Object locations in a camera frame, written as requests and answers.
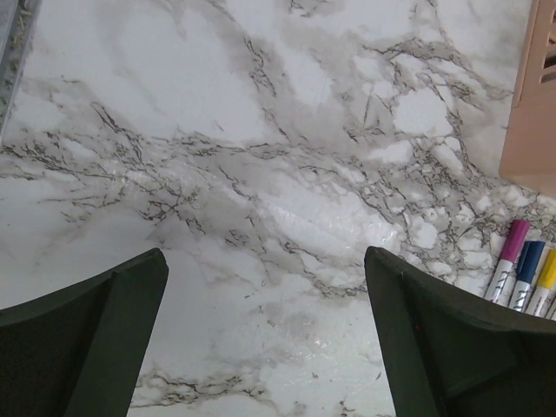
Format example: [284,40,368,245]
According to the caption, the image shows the aluminium frame rail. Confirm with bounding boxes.
[1,0,41,137]

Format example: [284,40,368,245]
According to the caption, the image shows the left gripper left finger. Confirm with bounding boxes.
[1,248,169,416]

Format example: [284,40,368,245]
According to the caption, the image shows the orange plastic file organizer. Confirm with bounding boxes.
[499,0,555,197]

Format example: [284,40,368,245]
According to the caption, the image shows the purple white pen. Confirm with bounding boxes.
[484,219,530,303]

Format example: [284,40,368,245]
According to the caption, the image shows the yellow white pen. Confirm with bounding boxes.
[526,248,556,316]

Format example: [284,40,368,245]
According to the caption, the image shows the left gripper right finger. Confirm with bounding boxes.
[365,247,555,416]

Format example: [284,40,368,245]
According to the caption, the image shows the blue white pen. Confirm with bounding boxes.
[508,241,546,312]

